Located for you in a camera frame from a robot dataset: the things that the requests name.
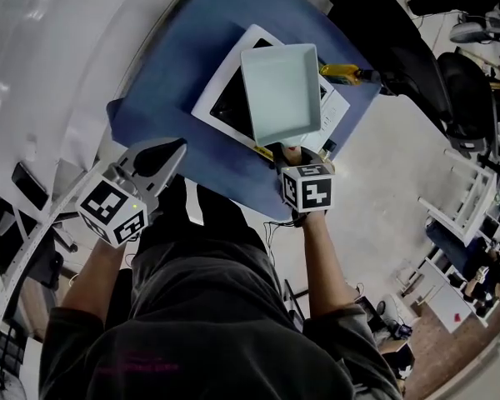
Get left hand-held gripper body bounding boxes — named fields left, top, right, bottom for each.
left=74, top=137, right=189, bottom=250

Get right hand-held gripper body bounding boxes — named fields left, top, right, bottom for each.
left=274, top=157, right=334, bottom=215

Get pale square pan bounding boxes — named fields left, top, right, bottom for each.
left=239, top=42, right=323, bottom=154

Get person's right forearm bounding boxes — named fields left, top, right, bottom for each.
left=300, top=209, right=360, bottom=321

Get person's left forearm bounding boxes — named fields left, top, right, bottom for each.
left=59, top=230, right=131, bottom=321

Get small dark-capped bottle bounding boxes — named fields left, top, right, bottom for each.
left=318, top=138, right=338, bottom=163

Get yellow oil bottle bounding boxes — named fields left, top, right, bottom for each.
left=317, top=62, right=383, bottom=88

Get person's black trousers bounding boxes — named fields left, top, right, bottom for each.
left=148, top=176, right=273, bottom=267

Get blue tablecloth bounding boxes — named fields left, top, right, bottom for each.
left=106, top=0, right=378, bottom=221

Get black jacket on chair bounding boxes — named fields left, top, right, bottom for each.
left=327, top=0, right=452, bottom=121

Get white shelf rack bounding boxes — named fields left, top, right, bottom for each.
left=417, top=147, right=498, bottom=248

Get black device on floor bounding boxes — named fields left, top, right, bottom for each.
left=357, top=295, right=414, bottom=342

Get person's dark shirt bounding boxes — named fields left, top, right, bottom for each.
left=38, top=222, right=403, bottom=400

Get white low cabinet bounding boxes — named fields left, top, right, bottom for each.
left=397, top=256, right=478, bottom=335

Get black office chair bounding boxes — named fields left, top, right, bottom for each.
left=436, top=51, right=500, bottom=152

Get thin black cable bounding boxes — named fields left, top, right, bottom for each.
left=262, top=218, right=303, bottom=268

